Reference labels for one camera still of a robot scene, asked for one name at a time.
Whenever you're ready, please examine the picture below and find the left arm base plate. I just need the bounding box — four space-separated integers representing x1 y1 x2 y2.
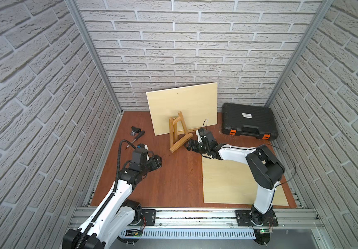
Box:
130 209 157 226

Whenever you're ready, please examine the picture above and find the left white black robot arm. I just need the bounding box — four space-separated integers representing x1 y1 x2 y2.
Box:
62 144 162 249

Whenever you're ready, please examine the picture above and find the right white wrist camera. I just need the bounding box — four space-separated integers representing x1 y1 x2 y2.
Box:
196 128 207 144

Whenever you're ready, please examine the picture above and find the right thin black cable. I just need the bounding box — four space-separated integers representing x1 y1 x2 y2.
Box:
269 143 297 189

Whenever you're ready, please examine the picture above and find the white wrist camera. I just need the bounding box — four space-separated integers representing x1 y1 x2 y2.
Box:
137 143 148 150
196 128 207 144

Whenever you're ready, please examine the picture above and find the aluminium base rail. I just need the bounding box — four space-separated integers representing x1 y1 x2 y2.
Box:
147 207 324 229

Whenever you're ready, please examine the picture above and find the black plastic tool case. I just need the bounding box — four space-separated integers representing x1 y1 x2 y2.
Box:
222 103 279 141

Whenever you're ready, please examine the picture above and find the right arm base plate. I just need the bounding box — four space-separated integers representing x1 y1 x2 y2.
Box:
235 209 279 227

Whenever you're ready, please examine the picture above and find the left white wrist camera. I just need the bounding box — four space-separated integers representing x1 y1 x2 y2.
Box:
137 143 148 150

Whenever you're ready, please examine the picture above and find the small black clamp part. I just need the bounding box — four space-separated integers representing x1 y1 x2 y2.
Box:
131 126 142 137

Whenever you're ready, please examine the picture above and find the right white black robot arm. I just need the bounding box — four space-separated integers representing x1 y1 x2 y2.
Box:
185 128 285 226

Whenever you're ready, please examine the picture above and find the small wooden easel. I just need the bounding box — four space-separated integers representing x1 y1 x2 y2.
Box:
169 111 197 153

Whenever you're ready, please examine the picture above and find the black handled screwdriver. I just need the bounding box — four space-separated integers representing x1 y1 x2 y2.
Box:
131 130 145 144

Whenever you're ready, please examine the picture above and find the left black corrugated cable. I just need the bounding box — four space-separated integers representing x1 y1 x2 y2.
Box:
72 139 136 249

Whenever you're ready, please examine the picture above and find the light plywood board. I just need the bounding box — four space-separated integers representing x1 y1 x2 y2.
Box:
201 154 290 206
146 83 218 135

